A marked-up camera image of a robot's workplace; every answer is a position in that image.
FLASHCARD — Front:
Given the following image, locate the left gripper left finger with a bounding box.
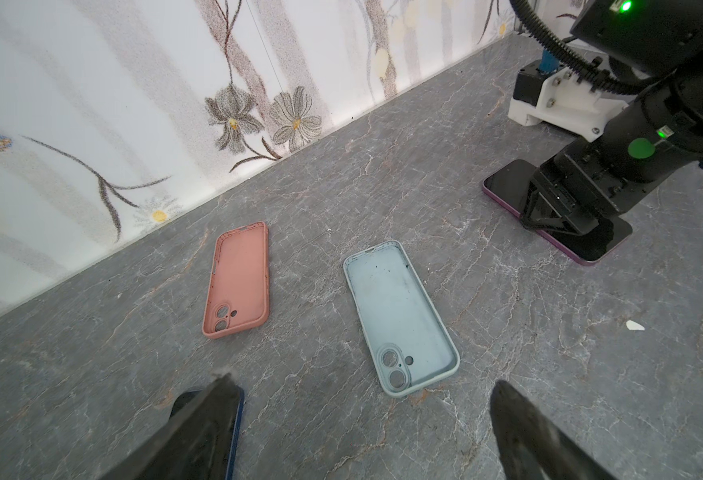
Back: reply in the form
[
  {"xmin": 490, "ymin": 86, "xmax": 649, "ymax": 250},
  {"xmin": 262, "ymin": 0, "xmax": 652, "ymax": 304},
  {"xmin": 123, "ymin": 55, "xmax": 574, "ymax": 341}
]
[{"xmin": 104, "ymin": 373, "xmax": 243, "ymax": 480}]

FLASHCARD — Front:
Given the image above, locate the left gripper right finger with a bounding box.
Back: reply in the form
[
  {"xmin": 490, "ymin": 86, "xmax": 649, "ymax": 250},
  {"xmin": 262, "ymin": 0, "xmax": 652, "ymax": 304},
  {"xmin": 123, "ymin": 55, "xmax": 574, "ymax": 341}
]
[{"xmin": 489, "ymin": 380, "xmax": 615, "ymax": 480}]

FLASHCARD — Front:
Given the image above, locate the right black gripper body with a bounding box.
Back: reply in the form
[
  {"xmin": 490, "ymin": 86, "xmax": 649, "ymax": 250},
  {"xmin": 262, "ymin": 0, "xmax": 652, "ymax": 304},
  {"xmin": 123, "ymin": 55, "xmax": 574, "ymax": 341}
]
[{"xmin": 539, "ymin": 140, "xmax": 657, "ymax": 218}]

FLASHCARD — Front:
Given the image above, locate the blue-edged black phone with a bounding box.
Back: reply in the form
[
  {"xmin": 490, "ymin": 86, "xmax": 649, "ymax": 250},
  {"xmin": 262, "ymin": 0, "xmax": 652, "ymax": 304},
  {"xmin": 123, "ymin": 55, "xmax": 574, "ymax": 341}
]
[{"xmin": 170, "ymin": 386, "xmax": 245, "ymax": 480}]

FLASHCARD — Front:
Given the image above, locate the purple-edged black phone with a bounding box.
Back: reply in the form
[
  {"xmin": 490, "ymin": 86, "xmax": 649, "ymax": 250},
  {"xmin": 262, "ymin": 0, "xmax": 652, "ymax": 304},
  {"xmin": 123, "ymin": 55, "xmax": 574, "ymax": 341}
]
[{"xmin": 483, "ymin": 159, "xmax": 633, "ymax": 266}]

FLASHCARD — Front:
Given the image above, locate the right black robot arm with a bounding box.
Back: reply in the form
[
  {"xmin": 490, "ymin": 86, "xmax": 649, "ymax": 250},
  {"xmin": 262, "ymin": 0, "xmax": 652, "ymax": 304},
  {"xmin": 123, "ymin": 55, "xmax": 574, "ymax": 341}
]
[{"xmin": 513, "ymin": 1, "xmax": 703, "ymax": 236}]

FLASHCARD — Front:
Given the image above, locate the pink phone case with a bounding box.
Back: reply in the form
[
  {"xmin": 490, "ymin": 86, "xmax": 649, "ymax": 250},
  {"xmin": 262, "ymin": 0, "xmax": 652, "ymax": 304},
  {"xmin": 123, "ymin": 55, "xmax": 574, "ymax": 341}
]
[{"xmin": 202, "ymin": 221, "xmax": 270, "ymax": 339}]

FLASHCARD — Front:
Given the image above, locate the light blue phone case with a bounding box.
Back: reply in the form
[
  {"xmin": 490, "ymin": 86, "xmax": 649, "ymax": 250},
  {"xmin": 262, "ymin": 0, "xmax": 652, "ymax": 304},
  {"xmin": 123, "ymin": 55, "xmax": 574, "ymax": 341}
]
[{"xmin": 343, "ymin": 240, "xmax": 461, "ymax": 398}]

